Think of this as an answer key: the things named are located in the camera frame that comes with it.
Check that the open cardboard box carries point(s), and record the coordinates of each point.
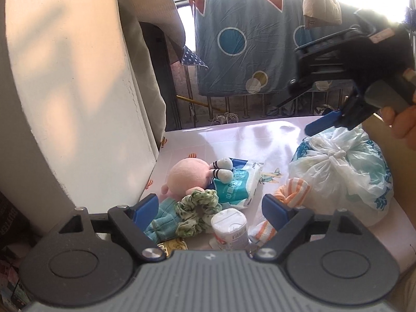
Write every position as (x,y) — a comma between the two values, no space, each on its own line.
(403,185)

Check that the blue circle-print hanging sheet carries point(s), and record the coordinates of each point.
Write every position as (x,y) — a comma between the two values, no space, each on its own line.
(253,58)

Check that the beige curtain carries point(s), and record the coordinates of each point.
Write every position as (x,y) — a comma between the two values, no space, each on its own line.
(152,104)

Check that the teal striped cloth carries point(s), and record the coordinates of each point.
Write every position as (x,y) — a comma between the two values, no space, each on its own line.
(165,221)

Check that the orange striped white towel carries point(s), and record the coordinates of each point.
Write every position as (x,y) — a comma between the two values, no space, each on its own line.
(295,190)

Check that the person's right hand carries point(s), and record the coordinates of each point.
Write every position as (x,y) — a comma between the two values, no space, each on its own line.
(403,123)

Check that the white plastic bottle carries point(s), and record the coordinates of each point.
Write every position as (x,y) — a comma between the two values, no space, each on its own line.
(230,230)

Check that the pink plush toy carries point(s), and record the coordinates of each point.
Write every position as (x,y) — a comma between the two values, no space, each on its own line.
(187,175)

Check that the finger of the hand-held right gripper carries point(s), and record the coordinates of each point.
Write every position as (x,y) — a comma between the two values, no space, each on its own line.
(292,96)
(321,123)

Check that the green patterned scrunchie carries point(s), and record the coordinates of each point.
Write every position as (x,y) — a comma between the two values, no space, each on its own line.
(195,211)

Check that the star-print triangular flag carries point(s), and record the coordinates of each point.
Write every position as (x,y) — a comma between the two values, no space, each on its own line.
(191,58)

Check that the gold tissue pack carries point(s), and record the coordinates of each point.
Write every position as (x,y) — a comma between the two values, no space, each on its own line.
(172,246)

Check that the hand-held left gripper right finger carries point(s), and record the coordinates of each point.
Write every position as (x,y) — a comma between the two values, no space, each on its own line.
(274,211)

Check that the dark printed box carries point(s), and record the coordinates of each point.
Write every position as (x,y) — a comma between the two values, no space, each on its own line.
(9,221)

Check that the metal balcony railing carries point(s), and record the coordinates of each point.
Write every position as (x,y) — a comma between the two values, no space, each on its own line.
(188,87)

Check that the white plastic bag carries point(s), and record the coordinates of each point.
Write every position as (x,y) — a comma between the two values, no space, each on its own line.
(351,175)

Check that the yellow stick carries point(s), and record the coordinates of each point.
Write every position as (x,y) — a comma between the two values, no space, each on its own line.
(191,100)

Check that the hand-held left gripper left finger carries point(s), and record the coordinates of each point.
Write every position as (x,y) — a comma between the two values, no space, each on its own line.
(146,209)

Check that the beige hanging cloth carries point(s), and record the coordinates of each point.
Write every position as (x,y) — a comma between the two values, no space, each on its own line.
(320,0)

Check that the grey sneaker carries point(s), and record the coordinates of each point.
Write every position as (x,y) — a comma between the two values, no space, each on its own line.
(232,117)
(218,119)

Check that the teal wet wipes pack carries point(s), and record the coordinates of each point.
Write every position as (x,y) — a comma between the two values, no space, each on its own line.
(240,185)

